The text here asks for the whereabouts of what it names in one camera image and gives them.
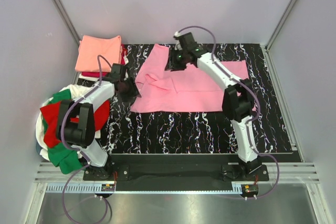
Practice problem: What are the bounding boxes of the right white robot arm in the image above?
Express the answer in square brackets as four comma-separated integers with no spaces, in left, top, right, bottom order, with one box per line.
[165,31,261,180]

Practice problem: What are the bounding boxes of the slotted cable duct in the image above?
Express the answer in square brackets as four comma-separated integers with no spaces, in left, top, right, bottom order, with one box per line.
[46,183,242,194]

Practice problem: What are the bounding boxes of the pink t shirt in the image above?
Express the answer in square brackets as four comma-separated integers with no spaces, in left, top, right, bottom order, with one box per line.
[131,44,248,113]

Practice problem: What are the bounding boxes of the folded peach t shirt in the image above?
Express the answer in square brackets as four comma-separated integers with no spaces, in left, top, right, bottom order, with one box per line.
[75,35,122,72]

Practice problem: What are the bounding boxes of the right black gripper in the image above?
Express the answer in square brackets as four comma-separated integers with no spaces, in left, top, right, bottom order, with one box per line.
[164,48,187,72]

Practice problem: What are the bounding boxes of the right aluminium frame post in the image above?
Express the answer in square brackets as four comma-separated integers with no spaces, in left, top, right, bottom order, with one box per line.
[265,0,314,50]

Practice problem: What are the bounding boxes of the green t shirt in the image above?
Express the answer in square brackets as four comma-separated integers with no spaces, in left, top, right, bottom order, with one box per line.
[46,97,83,174]

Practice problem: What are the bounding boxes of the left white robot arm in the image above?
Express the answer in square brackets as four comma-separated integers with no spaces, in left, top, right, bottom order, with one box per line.
[56,63,140,180]

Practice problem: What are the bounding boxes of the aluminium rail profile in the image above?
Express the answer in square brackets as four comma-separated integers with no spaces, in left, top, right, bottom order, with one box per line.
[34,162,319,184]

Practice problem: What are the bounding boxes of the red t shirt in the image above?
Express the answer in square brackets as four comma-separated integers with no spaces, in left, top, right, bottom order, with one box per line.
[40,89,110,148]

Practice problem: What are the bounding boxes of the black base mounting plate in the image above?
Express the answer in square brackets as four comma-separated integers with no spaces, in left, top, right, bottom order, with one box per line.
[83,154,269,182]

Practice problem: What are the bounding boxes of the folded magenta t shirt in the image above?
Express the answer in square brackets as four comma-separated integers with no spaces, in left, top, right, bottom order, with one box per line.
[81,44,129,78]

